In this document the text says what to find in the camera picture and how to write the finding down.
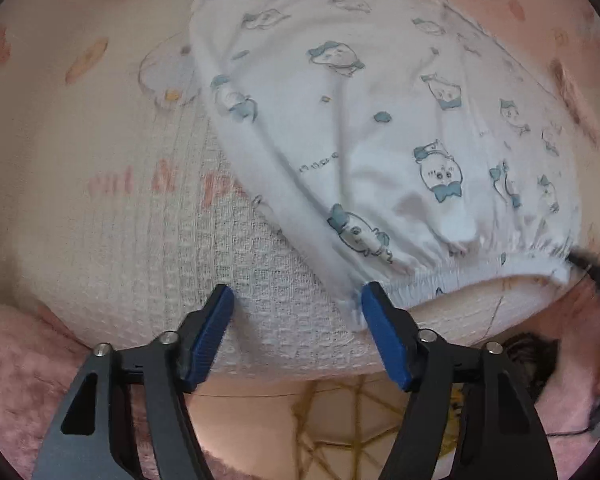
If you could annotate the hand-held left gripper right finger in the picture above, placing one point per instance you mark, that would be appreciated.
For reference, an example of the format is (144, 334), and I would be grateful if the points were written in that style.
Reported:
(385, 335)

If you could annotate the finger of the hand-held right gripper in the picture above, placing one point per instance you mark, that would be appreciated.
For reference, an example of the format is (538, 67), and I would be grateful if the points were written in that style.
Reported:
(597, 270)

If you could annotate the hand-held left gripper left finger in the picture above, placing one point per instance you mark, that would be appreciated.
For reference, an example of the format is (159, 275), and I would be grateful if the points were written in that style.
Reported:
(210, 335)

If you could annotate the white cartoon print pants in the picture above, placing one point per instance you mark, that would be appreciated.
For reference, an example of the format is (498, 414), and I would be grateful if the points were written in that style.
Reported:
(355, 110)

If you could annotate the dark patterned object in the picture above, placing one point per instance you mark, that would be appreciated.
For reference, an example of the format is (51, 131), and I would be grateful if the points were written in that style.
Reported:
(530, 360)

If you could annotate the pink fluffy cloth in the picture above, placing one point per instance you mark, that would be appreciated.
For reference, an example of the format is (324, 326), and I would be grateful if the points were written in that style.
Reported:
(20, 360)

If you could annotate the pink cat print blanket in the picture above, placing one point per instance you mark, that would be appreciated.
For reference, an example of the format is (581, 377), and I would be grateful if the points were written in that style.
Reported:
(105, 135)

